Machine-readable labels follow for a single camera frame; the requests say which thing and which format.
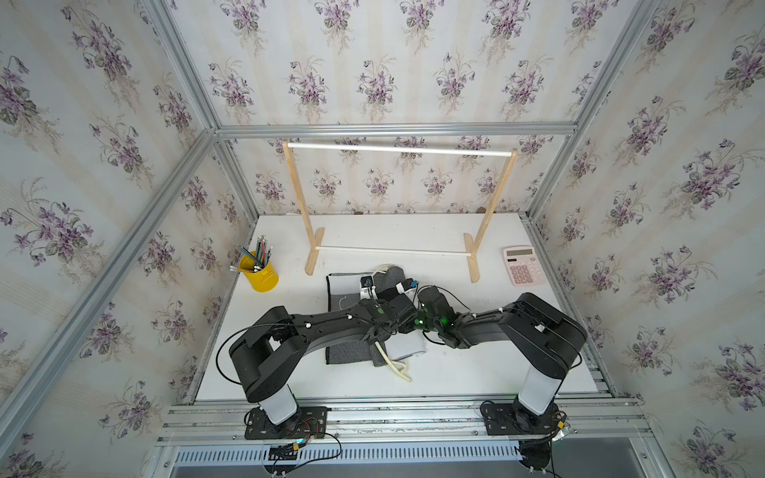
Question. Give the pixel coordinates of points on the coloured pencils bunch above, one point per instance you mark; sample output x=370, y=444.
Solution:
x=261, y=254

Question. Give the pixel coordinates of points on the black white checkered scarf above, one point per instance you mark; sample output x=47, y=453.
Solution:
x=343, y=292

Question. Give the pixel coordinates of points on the pink calculator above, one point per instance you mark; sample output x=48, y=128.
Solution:
x=523, y=266

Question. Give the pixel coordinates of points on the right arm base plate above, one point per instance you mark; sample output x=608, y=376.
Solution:
x=507, y=419

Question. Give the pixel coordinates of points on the aluminium mounting rail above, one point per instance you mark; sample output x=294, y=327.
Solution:
x=602, y=436

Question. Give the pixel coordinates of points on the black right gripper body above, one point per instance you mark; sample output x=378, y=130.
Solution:
x=426, y=325

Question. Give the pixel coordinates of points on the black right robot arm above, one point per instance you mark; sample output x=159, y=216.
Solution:
x=550, y=340

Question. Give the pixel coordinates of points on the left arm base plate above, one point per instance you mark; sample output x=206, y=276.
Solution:
x=307, y=422

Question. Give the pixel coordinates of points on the yellow pencil cup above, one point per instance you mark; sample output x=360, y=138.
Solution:
x=262, y=280

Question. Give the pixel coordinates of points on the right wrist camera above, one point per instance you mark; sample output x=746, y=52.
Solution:
x=408, y=284

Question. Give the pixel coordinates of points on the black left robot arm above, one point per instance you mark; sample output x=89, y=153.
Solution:
x=266, y=354

